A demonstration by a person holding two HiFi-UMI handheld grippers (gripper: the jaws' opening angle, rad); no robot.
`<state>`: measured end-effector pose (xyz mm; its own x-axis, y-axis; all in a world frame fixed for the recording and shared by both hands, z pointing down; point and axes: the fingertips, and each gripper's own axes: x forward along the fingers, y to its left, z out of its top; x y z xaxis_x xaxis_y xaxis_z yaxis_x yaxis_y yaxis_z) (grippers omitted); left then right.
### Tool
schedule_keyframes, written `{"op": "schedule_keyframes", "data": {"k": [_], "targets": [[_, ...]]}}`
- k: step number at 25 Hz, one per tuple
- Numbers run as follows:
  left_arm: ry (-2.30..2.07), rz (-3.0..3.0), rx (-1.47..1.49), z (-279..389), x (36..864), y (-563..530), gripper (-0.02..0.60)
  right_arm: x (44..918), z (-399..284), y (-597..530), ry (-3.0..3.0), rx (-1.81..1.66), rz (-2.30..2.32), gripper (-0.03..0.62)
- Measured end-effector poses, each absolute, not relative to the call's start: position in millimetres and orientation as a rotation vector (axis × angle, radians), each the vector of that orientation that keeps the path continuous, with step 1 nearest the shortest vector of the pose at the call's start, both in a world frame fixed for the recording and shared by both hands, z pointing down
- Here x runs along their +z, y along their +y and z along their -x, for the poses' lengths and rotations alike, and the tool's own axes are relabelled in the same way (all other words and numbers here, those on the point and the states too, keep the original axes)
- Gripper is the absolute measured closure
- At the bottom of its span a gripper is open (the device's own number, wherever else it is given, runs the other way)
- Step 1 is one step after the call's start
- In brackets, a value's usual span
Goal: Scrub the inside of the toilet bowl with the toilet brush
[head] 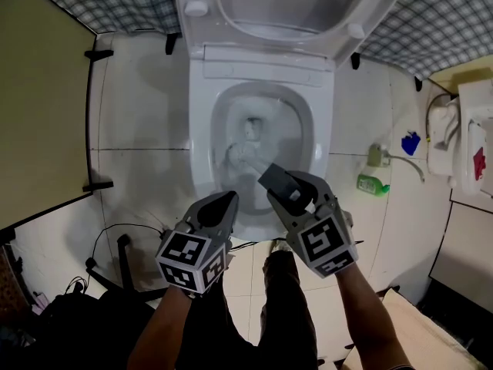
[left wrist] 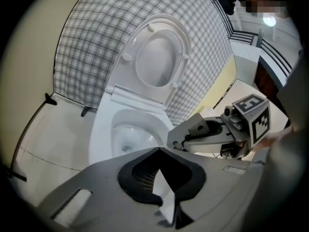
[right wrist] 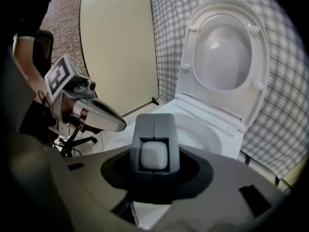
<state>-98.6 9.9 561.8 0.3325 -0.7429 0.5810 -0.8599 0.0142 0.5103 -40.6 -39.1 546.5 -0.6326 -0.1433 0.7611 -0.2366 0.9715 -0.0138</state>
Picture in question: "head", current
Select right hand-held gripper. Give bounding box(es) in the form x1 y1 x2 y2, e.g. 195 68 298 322
267 170 360 280

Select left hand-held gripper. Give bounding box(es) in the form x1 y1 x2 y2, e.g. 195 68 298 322
155 190 240 295

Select white toilet brush grey handle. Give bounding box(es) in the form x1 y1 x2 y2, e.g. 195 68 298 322
226 140 302 203

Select person's left forearm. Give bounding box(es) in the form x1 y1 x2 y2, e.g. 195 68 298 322
126 285 193 370

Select person's right forearm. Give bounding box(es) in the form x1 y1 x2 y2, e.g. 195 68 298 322
334 262 415 370

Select green bottle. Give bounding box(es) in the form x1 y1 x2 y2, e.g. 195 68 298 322
356 173 391 198

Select pale green brush holder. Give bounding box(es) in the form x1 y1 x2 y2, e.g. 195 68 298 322
367 143 392 168

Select black chair base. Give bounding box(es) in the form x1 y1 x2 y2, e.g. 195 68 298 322
85 234 169 304

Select person's dark trousers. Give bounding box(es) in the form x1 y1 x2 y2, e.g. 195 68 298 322
184 251 319 370

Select small blue plastic item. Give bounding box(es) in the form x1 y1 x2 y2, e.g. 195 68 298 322
401 130 422 156

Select black bag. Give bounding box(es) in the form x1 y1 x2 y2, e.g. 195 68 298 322
34 291 155 370

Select beige padded mat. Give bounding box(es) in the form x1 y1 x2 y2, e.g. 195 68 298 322
379 288 490 370

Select red crumpled item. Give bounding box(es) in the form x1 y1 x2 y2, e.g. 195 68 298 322
472 146 488 182

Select small pink item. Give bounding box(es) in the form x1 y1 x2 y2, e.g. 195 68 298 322
31 291 50 315

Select yellow partition panel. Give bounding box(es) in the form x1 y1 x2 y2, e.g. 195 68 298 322
428 54 493 93
0 0 115 233

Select brown patterned board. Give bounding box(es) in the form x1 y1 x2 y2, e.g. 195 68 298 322
0 240 32 323

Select grey plaid partition screen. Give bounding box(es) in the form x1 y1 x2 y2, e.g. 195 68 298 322
18 0 493 92

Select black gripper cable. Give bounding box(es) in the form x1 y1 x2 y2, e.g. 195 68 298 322
230 239 279 252

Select black power cable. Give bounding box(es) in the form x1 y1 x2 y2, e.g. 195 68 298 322
90 223 173 266

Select curved grey hose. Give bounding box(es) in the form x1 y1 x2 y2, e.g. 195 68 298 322
387 154 426 184

